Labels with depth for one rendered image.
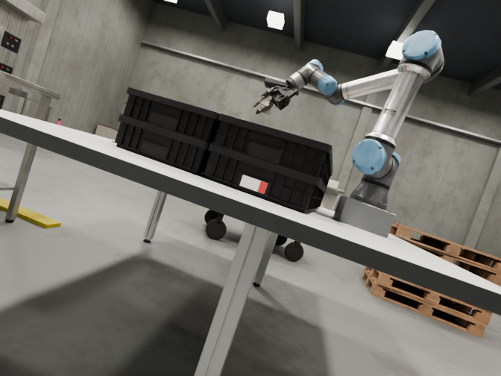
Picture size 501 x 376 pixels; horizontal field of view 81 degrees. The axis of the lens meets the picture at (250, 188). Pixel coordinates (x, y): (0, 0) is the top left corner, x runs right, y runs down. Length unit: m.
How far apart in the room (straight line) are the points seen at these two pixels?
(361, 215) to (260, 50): 10.69
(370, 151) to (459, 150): 10.60
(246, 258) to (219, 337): 0.21
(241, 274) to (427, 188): 10.67
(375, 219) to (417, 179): 9.94
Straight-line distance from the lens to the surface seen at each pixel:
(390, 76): 1.44
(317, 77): 1.43
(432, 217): 11.36
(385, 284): 3.39
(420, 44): 1.29
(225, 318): 0.79
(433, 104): 11.67
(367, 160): 1.15
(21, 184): 2.30
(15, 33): 6.27
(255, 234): 0.72
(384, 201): 1.30
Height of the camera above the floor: 0.77
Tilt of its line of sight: 3 degrees down
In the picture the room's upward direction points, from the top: 19 degrees clockwise
